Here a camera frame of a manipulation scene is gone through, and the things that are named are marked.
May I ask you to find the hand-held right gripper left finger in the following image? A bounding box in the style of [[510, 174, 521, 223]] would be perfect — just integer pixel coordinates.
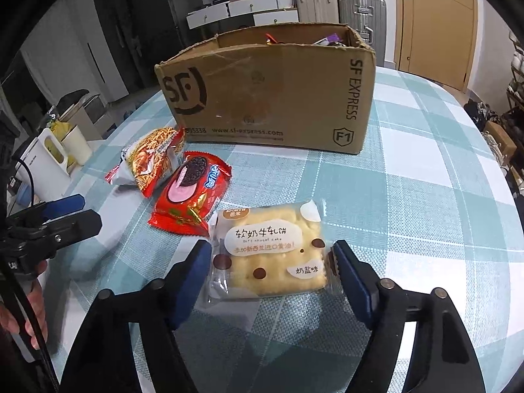
[[59, 238, 214, 393]]

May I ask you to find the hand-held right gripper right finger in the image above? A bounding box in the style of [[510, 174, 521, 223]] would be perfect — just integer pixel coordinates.
[[329, 239, 471, 393]]

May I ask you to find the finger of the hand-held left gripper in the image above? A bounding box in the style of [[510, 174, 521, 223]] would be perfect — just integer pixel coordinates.
[[35, 210, 103, 254], [39, 194, 86, 221]]

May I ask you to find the clear cracker packet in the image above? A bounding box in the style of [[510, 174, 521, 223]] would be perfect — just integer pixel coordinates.
[[205, 199, 342, 306]]

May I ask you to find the red cookie packet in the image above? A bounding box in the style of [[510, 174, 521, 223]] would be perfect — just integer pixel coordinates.
[[148, 151, 233, 237]]

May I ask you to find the orange noodle snack packet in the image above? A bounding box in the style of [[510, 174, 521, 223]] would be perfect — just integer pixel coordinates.
[[105, 127, 188, 200]]

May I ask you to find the brown cardboard box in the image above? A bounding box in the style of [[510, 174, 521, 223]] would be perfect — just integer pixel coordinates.
[[154, 23, 376, 155]]

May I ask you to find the purple candy packet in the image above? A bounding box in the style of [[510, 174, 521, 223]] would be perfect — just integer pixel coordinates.
[[313, 34, 349, 47]]

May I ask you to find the person's left hand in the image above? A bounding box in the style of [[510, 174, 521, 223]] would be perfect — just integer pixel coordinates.
[[0, 260, 49, 349]]

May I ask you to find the white plastic container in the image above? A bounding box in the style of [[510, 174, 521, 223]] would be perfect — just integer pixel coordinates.
[[15, 127, 73, 202]]

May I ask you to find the cream cup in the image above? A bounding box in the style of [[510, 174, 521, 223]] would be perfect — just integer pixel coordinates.
[[61, 125, 93, 165]]

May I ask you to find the checked tablecloth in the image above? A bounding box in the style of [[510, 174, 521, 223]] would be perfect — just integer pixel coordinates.
[[39, 65, 520, 393]]

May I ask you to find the white trash bin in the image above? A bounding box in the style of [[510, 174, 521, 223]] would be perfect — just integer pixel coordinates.
[[58, 89, 108, 144]]

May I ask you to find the black cabinet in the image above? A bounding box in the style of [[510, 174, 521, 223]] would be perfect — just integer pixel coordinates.
[[89, 0, 183, 93]]

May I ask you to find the silver suitcase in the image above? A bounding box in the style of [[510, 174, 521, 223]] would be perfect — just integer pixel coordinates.
[[338, 0, 388, 68]]

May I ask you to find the white drawer cabinet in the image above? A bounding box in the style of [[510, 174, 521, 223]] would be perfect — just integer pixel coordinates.
[[186, 0, 300, 30]]

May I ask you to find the wooden door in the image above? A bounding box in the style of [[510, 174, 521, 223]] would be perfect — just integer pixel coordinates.
[[394, 0, 479, 93]]

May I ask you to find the cream suitcase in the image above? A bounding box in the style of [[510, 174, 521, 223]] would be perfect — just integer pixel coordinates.
[[295, 0, 341, 25]]

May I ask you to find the black cable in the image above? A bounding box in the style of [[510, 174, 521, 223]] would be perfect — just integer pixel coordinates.
[[0, 156, 62, 393]]

